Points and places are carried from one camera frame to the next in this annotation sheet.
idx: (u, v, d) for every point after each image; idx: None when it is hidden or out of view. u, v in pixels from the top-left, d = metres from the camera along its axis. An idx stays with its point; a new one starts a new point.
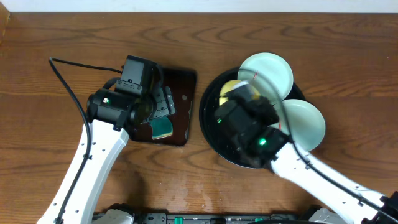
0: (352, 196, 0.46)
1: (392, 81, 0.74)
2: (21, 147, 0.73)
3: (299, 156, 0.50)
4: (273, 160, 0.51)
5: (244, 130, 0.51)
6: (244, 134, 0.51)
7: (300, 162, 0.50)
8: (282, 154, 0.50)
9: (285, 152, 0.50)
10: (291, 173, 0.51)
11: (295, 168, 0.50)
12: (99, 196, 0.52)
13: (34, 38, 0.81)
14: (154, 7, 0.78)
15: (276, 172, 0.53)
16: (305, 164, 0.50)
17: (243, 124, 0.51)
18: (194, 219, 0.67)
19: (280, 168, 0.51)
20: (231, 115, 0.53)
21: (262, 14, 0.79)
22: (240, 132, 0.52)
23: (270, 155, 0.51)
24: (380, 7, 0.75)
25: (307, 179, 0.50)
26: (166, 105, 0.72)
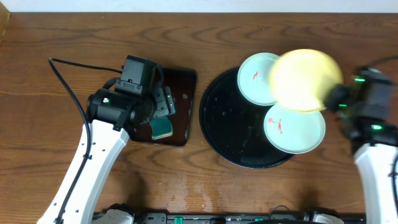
0: None
1: (392, 81, 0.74)
2: (21, 148, 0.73)
3: (392, 168, 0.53)
4: (370, 145, 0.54)
5: (374, 103, 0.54)
6: (368, 106, 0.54)
7: (389, 168, 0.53)
8: (380, 149, 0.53)
9: (387, 150, 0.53)
10: (377, 167, 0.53)
11: (381, 166, 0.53)
12: (99, 196, 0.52)
13: (34, 38, 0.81)
14: (154, 7, 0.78)
15: (359, 155, 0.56)
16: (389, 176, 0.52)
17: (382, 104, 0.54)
18: (194, 219, 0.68)
19: (371, 155, 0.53)
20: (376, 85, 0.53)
21: (262, 14, 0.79)
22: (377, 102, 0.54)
23: (374, 139, 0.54)
24: (380, 7, 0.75)
25: (381, 182, 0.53)
26: (166, 105, 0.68)
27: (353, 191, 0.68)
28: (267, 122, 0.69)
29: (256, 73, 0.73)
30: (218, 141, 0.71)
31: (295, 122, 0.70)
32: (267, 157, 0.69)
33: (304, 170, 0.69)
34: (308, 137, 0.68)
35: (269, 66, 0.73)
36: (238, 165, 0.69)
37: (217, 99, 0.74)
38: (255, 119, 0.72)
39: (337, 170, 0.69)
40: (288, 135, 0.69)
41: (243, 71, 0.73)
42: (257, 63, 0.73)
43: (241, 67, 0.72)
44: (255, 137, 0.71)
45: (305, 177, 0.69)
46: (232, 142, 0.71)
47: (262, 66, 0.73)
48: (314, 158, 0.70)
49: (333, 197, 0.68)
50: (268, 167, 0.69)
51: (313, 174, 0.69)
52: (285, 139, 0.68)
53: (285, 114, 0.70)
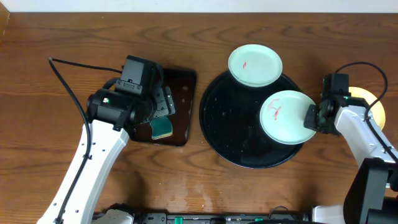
0: (379, 177, 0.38)
1: (392, 81, 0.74)
2: (22, 148, 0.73)
3: (364, 114, 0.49)
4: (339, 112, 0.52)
5: (342, 87, 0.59)
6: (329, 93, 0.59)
7: (360, 114, 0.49)
8: (352, 106, 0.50)
9: (357, 107, 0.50)
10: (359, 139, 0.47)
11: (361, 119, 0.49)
12: (99, 196, 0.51)
13: (35, 38, 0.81)
14: (154, 7, 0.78)
15: (342, 123, 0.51)
16: (381, 147, 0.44)
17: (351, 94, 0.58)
18: (194, 219, 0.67)
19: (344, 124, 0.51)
20: (333, 87, 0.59)
21: (262, 14, 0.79)
22: (341, 89, 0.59)
23: (346, 104, 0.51)
24: (379, 7, 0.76)
25: (354, 124, 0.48)
26: (166, 105, 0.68)
27: None
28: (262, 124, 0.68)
29: (245, 63, 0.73)
30: (218, 142, 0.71)
31: (290, 113, 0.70)
32: (267, 157, 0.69)
33: (304, 170, 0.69)
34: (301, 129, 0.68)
35: (258, 56, 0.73)
36: (238, 165, 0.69)
37: (217, 99, 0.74)
38: (255, 120, 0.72)
39: (337, 170, 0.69)
40: (282, 126, 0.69)
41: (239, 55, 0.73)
42: (255, 51, 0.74)
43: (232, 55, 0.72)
44: (255, 136, 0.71)
45: (305, 177, 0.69)
46: (232, 142, 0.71)
47: (251, 56, 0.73)
48: (314, 158, 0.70)
49: (333, 197, 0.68)
50: (268, 167, 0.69)
51: (313, 174, 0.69)
52: (278, 129, 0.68)
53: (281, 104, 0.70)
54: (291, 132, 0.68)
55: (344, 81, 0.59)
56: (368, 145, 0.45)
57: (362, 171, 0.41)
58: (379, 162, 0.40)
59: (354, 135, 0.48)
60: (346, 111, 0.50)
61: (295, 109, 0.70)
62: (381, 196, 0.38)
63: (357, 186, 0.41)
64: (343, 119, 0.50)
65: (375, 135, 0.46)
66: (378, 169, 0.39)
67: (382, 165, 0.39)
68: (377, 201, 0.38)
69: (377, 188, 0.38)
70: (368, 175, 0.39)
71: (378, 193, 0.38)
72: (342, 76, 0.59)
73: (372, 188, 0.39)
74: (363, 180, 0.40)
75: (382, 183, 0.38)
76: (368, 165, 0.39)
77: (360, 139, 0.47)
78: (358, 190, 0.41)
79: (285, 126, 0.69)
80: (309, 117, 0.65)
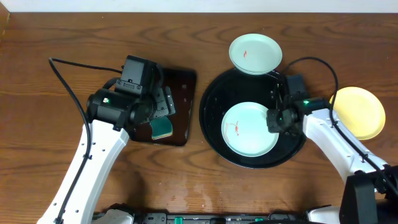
0: (366, 191, 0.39)
1: (392, 81, 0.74)
2: (21, 148, 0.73)
3: (330, 119, 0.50)
4: (305, 118, 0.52)
5: (298, 89, 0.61)
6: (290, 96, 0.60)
7: (328, 121, 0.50)
8: (316, 114, 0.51)
9: (320, 112, 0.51)
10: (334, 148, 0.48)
11: (330, 127, 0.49)
12: (99, 196, 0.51)
13: (35, 38, 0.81)
14: (154, 7, 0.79)
15: (311, 130, 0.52)
16: (358, 156, 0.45)
17: (309, 93, 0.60)
18: (194, 219, 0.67)
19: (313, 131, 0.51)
20: (290, 90, 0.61)
21: (262, 14, 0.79)
22: (298, 91, 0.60)
23: (309, 111, 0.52)
24: (379, 7, 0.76)
25: (326, 133, 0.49)
26: (166, 105, 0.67)
27: None
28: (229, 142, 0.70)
29: (245, 51, 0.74)
30: (218, 142, 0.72)
31: (251, 124, 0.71)
32: (267, 157, 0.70)
33: (304, 170, 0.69)
34: (266, 136, 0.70)
35: (257, 46, 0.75)
36: (238, 165, 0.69)
37: (217, 99, 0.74)
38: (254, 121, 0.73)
39: (337, 170, 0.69)
40: (249, 140, 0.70)
41: (239, 44, 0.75)
42: (255, 41, 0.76)
43: (233, 42, 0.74)
44: None
45: (305, 177, 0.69)
46: None
47: (250, 46, 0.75)
48: (313, 158, 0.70)
49: (333, 197, 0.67)
50: (268, 167, 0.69)
51: (313, 174, 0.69)
52: (243, 143, 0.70)
53: (237, 118, 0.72)
54: (260, 144, 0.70)
55: (299, 84, 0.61)
56: (345, 157, 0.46)
57: (348, 189, 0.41)
58: (360, 177, 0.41)
59: (329, 145, 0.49)
60: (311, 119, 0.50)
61: (257, 119, 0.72)
62: (374, 208, 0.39)
63: (347, 204, 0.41)
64: (312, 127, 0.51)
65: (349, 145, 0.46)
66: (362, 184, 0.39)
67: (366, 177, 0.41)
68: (371, 214, 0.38)
69: (367, 202, 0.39)
70: (355, 192, 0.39)
71: (370, 207, 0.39)
72: (293, 78, 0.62)
73: (362, 203, 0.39)
74: (352, 198, 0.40)
75: (371, 196, 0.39)
76: (353, 183, 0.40)
77: (336, 150, 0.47)
78: (350, 208, 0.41)
79: (254, 140, 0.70)
80: (273, 121, 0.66)
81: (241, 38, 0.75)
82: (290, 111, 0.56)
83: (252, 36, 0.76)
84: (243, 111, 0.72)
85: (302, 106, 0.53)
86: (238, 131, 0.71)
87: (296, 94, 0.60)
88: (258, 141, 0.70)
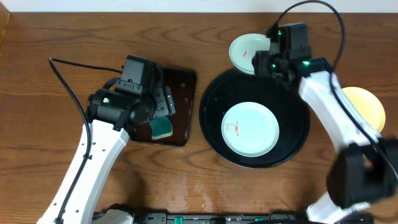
0: (356, 160, 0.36)
1: (392, 81, 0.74)
2: (21, 147, 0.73)
3: (330, 84, 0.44)
4: (304, 79, 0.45)
5: (300, 46, 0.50)
6: (291, 52, 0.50)
7: (327, 87, 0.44)
8: (315, 78, 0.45)
9: (321, 74, 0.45)
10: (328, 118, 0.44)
11: (329, 92, 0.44)
12: (99, 196, 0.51)
13: (35, 38, 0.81)
14: (154, 7, 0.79)
15: (310, 95, 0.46)
16: (353, 125, 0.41)
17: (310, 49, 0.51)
18: (194, 219, 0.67)
19: (313, 96, 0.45)
20: (293, 47, 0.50)
21: (262, 14, 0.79)
22: (300, 45, 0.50)
23: (308, 73, 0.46)
24: (379, 7, 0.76)
25: (324, 101, 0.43)
26: (166, 105, 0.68)
27: None
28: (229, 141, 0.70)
29: (245, 52, 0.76)
30: (218, 141, 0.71)
31: (251, 124, 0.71)
32: (268, 157, 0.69)
33: (304, 170, 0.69)
34: (267, 136, 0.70)
35: (256, 46, 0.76)
36: (238, 165, 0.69)
37: (217, 99, 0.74)
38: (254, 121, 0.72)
39: None
40: (248, 139, 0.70)
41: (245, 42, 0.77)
42: (255, 42, 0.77)
43: (234, 42, 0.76)
44: None
45: (305, 177, 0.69)
46: None
47: (250, 46, 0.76)
48: (314, 158, 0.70)
49: None
50: (268, 167, 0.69)
51: (313, 174, 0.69)
52: (243, 143, 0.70)
53: (237, 118, 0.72)
54: (260, 144, 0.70)
55: (302, 36, 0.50)
56: (341, 127, 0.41)
57: (339, 158, 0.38)
58: (353, 147, 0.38)
59: (327, 116, 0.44)
60: (310, 82, 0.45)
61: (257, 119, 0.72)
62: (362, 177, 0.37)
63: (336, 172, 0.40)
64: (312, 93, 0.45)
65: (344, 112, 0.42)
66: (354, 155, 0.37)
67: (357, 147, 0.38)
68: (359, 183, 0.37)
69: (358, 173, 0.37)
70: (346, 163, 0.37)
71: (359, 177, 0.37)
72: (298, 29, 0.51)
73: (352, 174, 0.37)
74: (341, 168, 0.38)
75: (362, 167, 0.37)
76: (344, 154, 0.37)
77: (333, 120, 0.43)
78: (337, 177, 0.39)
79: (254, 139, 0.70)
80: (263, 68, 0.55)
81: (249, 35, 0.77)
82: (288, 71, 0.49)
83: (253, 36, 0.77)
84: (244, 111, 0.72)
85: (303, 70, 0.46)
86: (239, 130, 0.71)
87: (298, 48, 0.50)
88: (258, 140, 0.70)
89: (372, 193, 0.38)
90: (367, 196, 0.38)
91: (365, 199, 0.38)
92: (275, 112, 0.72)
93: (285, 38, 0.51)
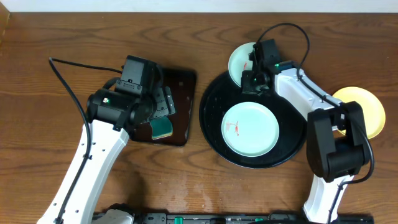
0: (322, 122, 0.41)
1: (392, 81, 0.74)
2: (22, 147, 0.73)
3: (296, 74, 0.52)
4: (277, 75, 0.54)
5: (271, 54, 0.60)
6: (265, 60, 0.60)
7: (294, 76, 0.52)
8: (284, 71, 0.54)
9: (288, 70, 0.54)
10: (296, 100, 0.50)
11: (296, 80, 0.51)
12: (99, 196, 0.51)
13: (35, 38, 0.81)
14: (154, 7, 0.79)
15: (281, 89, 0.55)
16: (318, 98, 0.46)
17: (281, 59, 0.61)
18: (194, 219, 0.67)
19: (282, 88, 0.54)
20: (265, 56, 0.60)
21: (262, 14, 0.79)
22: (272, 55, 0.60)
23: (278, 70, 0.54)
24: (379, 7, 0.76)
25: (291, 85, 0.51)
26: (166, 105, 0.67)
27: (353, 191, 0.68)
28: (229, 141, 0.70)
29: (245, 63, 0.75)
30: (218, 142, 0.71)
31: (250, 124, 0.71)
32: (268, 157, 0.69)
33: (304, 170, 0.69)
34: (266, 137, 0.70)
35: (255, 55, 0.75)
36: (238, 165, 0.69)
37: (217, 99, 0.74)
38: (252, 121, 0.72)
39: None
40: (248, 140, 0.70)
41: (245, 50, 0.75)
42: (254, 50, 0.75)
43: (232, 54, 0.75)
44: None
45: (305, 177, 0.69)
46: None
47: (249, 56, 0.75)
48: None
49: None
50: (268, 168, 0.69)
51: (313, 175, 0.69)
52: (243, 144, 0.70)
53: (237, 118, 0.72)
54: (260, 144, 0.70)
55: (273, 47, 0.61)
56: (308, 101, 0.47)
57: (310, 126, 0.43)
58: (319, 111, 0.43)
59: (297, 98, 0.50)
60: (280, 77, 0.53)
61: (255, 118, 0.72)
62: (332, 139, 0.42)
63: (311, 142, 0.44)
64: (282, 85, 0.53)
65: (310, 91, 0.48)
66: (321, 119, 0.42)
67: (324, 111, 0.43)
68: (329, 144, 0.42)
69: (327, 135, 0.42)
70: (314, 127, 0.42)
71: (328, 139, 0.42)
72: (268, 42, 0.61)
73: (321, 136, 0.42)
74: (312, 134, 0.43)
75: (329, 129, 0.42)
76: (313, 119, 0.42)
77: (301, 98, 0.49)
78: (312, 145, 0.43)
79: (253, 140, 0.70)
80: (247, 85, 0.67)
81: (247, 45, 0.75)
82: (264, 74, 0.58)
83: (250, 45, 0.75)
84: (242, 111, 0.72)
85: (274, 68, 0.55)
86: (239, 130, 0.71)
87: (269, 58, 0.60)
88: (258, 141, 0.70)
89: (345, 155, 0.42)
90: (342, 159, 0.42)
91: (341, 162, 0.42)
92: (275, 112, 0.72)
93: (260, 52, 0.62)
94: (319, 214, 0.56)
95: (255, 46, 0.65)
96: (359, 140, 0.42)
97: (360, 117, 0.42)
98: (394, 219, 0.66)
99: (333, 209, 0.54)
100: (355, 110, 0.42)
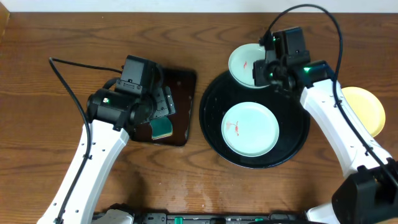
0: (364, 188, 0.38)
1: (392, 81, 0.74)
2: (21, 147, 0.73)
3: (334, 98, 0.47)
4: (306, 88, 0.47)
5: (295, 50, 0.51)
6: (290, 56, 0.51)
7: (331, 99, 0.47)
8: (319, 88, 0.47)
9: (323, 84, 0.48)
10: (333, 132, 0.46)
11: (334, 106, 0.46)
12: (99, 196, 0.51)
13: (35, 38, 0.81)
14: (154, 7, 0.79)
15: (310, 103, 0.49)
16: (363, 148, 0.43)
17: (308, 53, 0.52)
18: (194, 219, 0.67)
19: (313, 105, 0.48)
20: (289, 51, 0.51)
21: (262, 14, 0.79)
22: (298, 50, 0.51)
23: (309, 82, 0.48)
24: (379, 7, 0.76)
25: (329, 117, 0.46)
26: (166, 105, 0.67)
27: None
28: (228, 140, 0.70)
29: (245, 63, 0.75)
30: (218, 142, 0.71)
31: (250, 124, 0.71)
32: (267, 157, 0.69)
33: (304, 170, 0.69)
34: (267, 136, 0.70)
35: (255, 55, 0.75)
36: (238, 165, 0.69)
37: (217, 99, 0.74)
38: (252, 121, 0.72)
39: (339, 170, 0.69)
40: (248, 140, 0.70)
41: (246, 49, 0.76)
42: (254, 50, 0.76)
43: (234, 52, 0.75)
44: None
45: (305, 177, 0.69)
46: None
47: (249, 56, 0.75)
48: (313, 157, 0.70)
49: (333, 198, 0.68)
50: (268, 167, 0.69)
51: (313, 175, 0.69)
52: (243, 144, 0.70)
53: (237, 118, 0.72)
54: (260, 145, 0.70)
55: (299, 40, 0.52)
56: (349, 148, 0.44)
57: (349, 185, 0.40)
58: (364, 174, 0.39)
59: (334, 130, 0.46)
60: (312, 92, 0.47)
61: (255, 119, 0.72)
62: (370, 204, 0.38)
63: (345, 198, 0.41)
64: (314, 106, 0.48)
65: (352, 131, 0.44)
66: (365, 183, 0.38)
67: (367, 172, 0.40)
68: (367, 208, 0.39)
69: (368, 201, 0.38)
70: (356, 191, 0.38)
71: (367, 203, 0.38)
72: (293, 33, 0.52)
73: (361, 201, 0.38)
74: (351, 194, 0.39)
75: (371, 195, 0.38)
76: (354, 182, 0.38)
77: (337, 135, 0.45)
78: (346, 201, 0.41)
79: (253, 140, 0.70)
80: (262, 78, 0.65)
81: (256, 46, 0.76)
82: (288, 78, 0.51)
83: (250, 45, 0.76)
84: (243, 111, 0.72)
85: (301, 76, 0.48)
86: (239, 130, 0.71)
87: (295, 54, 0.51)
88: (258, 141, 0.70)
89: (379, 216, 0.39)
90: (374, 219, 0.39)
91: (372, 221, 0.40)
92: (275, 112, 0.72)
93: (282, 44, 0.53)
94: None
95: (275, 35, 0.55)
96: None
97: None
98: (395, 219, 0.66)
99: None
100: None
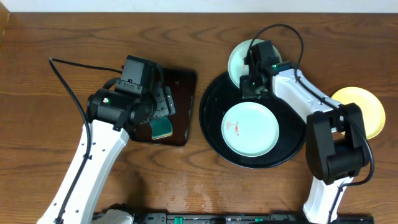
0: (319, 125, 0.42)
1: (392, 81, 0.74)
2: (21, 148, 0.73)
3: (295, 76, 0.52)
4: (274, 76, 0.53)
5: (268, 56, 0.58)
6: (263, 61, 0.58)
7: (291, 78, 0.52)
8: (283, 73, 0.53)
9: (286, 71, 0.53)
10: (295, 101, 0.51)
11: (295, 81, 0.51)
12: (99, 196, 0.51)
13: (35, 38, 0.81)
14: (154, 7, 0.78)
15: (277, 88, 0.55)
16: (316, 100, 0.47)
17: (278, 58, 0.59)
18: (194, 219, 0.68)
19: (279, 88, 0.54)
20: (262, 57, 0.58)
21: (262, 14, 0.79)
22: (268, 56, 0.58)
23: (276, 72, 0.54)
24: (379, 7, 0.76)
25: (291, 88, 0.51)
26: (166, 105, 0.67)
27: (354, 190, 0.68)
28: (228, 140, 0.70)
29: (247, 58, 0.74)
30: (218, 142, 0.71)
31: (250, 124, 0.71)
32: (268, 157, 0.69)
33: (304, 170, 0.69)
34: (266, 136, 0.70)
35: None
36: (238, 165, 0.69)
37: (217, 99, 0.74)
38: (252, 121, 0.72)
39: None
40: (248, 140, 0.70)
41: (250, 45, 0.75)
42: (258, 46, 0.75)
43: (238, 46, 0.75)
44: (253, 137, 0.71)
45: (305, 177, 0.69)
46: None
47: None
48: None
49: None
50: (268, 168, 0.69)
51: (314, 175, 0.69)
52: (243, 144, 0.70)
53: (237, 118, 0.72)
54: (260, 145, 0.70)
55: (269, 48, 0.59)
56: (306, 103, 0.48)
57: (309, 129, 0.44)
58: (319, 115, 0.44)
59: (295, 99, 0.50)
60: (278, 78, 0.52)
61: (255, 118, 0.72)
62: (331, 142, 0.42)
63: (310, 145, 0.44)
64: (280, 86, 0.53)
65: (308, 93, 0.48)
66: (320, 122, 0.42)
67: (322, 114, 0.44)
68: (329, 147, 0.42)
69: (327, 139, 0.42)
70: (313, 130, 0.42)
71: (328, 142, 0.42)
72: (263, 43, 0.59)
73: (321, 139, 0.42)
74: (312, 137, 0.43)
75: (328, 132, 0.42)
76: (311, 122, 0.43)
77: (299, 99, 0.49)
78: (312, 149, 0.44)
79: (252, 140, 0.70)
80: (247, 90, 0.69)
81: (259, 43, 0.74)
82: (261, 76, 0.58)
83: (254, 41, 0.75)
84: (243, 111, 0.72)
85: (272, 70, 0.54)
86: (239, 130, 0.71)
87: (267, 60, 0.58)
88: (258, 142, 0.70)
89: (344, 158, 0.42)
90: (342, 162, 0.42)
91: (341, 166, 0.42)
92: (275, 112, 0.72)
93: (256, 55, 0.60)
94: (319, 214, 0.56)
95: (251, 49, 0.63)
96: (358, 142, 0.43)
97: (359, 119, 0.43)
98: (395, 219, 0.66)
99: (333, 210, 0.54)
100: (354, 112, 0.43)
